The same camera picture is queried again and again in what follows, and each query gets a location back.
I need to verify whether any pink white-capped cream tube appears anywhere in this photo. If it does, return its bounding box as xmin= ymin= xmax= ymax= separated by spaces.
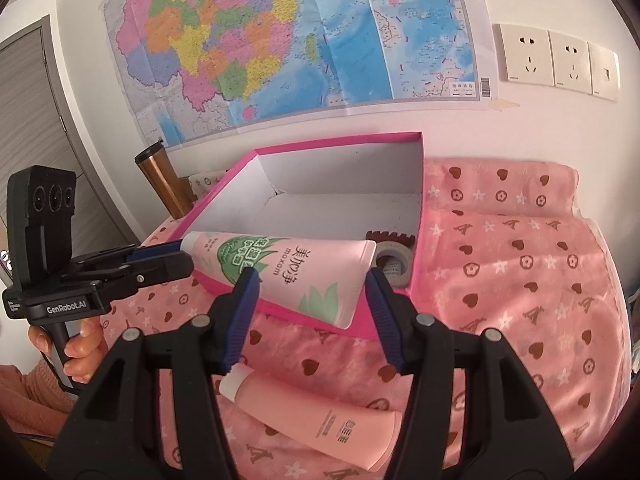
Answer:
xmin=219 ymin=364 xmax=402 ymax=471

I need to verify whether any pink aloe maxam tube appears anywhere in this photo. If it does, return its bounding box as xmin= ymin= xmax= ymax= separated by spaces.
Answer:
xmin=181 ymin=232 xmax=376 ymax=330

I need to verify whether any left forearm coral sleeve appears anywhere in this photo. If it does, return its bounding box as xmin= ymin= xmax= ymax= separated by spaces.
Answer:
xmin=0 ymin=360 xmax=75 ymax=438

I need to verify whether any person's left hand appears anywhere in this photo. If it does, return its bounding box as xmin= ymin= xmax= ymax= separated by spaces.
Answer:
xmin=27 ymin=317 xmax=109 ymax=385

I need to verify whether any copper travel mug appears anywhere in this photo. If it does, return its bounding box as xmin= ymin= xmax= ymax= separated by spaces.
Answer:
xmin=134 ymin=140 xmax=194 ymax=220

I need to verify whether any grey door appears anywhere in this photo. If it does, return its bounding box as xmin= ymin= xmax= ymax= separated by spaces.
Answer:
xmin=0 ymin=16 xmax=138 ymax=285

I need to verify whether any pink patterned tablecloth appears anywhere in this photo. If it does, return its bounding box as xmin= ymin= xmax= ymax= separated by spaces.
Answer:
xmin=100 ymin=159 xmax=631 ymax=479

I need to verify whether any roll of tape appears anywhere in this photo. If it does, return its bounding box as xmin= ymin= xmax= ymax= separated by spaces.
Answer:
xmin=374 ymin=242 xmax=413 ymax=288

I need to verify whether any pink cardboard storage box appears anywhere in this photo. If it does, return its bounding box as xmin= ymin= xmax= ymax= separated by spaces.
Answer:
xmin=167 ymin=132 xmax=424 ymax=340

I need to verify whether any colourful wall map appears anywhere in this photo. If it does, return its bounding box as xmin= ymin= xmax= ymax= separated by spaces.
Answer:
xmin=102 ymin=0 xmax=499 ymax=146

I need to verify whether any white wall socket panel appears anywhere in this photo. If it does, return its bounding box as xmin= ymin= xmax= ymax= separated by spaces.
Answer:
xmin=494 ymin=24 xmax=620 ymax=102

